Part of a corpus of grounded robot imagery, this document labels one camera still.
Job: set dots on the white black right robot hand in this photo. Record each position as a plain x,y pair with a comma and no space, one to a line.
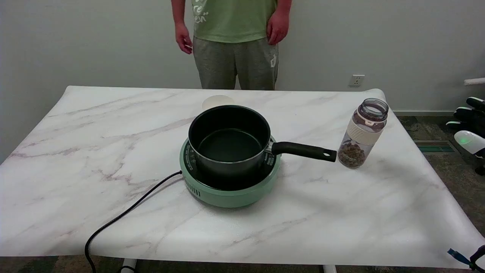
471,141

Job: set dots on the clear bottle with brown pellets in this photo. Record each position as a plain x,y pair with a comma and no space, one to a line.
360,133

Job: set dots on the black caster wheel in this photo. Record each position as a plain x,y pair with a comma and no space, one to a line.
480,170

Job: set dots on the floor vent grille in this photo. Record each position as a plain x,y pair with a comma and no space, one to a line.
434,146

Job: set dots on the white horizontal pipe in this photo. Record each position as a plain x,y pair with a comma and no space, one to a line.
475,81

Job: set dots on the green round induction cooker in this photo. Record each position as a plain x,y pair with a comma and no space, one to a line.
231,195

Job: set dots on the person in green shirt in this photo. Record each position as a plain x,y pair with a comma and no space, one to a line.
233,45

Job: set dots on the marble pattern table cover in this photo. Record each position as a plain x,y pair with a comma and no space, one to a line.
94,151

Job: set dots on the white wall outlet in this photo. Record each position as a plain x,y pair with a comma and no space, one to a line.
356,80

